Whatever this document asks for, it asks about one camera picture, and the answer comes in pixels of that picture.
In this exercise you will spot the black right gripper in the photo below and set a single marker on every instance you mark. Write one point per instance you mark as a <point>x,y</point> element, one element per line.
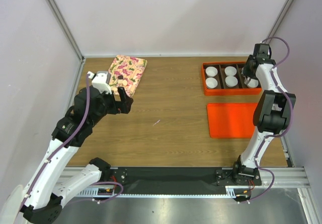
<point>245,71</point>

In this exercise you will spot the brown box insert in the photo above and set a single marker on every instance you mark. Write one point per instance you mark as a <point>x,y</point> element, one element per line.
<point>221,75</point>

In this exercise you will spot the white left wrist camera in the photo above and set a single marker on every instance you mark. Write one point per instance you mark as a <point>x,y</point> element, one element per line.
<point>100,81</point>

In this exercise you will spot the metal tongs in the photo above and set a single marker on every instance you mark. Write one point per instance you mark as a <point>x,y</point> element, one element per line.
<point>247,80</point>

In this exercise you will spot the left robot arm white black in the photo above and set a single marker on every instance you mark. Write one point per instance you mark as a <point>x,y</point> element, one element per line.
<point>45,198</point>

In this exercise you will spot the white paper cup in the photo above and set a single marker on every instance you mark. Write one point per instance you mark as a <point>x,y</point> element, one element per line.
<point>230,71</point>
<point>253,83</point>
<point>231,81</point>
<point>211,83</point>
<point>211,71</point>

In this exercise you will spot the aluminium frame post left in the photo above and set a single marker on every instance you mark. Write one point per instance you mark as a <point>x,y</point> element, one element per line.
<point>65,28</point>

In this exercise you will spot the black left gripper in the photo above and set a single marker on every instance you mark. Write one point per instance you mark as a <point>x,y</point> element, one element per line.
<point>123,106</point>

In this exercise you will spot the orange box lid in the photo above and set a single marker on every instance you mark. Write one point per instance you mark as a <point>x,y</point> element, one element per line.
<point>231,120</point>

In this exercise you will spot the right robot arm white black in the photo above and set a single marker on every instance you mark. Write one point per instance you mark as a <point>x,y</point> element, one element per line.
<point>272,116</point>

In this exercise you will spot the aluminium frame post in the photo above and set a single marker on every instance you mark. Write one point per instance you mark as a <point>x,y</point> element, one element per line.
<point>278,22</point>
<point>65,28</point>

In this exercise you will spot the orange chocolate box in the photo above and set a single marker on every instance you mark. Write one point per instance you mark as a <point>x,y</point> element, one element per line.
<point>230,92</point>

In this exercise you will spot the floral tray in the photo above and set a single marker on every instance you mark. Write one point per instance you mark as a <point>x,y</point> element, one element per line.
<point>131,68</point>

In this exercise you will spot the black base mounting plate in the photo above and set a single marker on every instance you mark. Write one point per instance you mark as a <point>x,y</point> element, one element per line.
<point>180,180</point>

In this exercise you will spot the aluminium frame post right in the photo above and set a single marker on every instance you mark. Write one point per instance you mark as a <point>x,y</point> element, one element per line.
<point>278,22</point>

